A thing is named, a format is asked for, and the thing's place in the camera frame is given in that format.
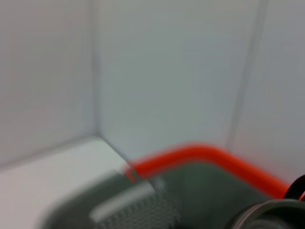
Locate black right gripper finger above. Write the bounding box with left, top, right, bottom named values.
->
left=285, top=175, right=305, bottom=201

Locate glass teacup with black base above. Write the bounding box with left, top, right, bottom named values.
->
left=228, top=199, right=305, bottom=229

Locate grey-green perforated storage bin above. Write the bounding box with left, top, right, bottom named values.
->
left=42, top=164, right=286, bottom=229

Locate orange curved plastic rim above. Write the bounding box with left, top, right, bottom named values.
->
left=122, top=142, right=293, bottom=200

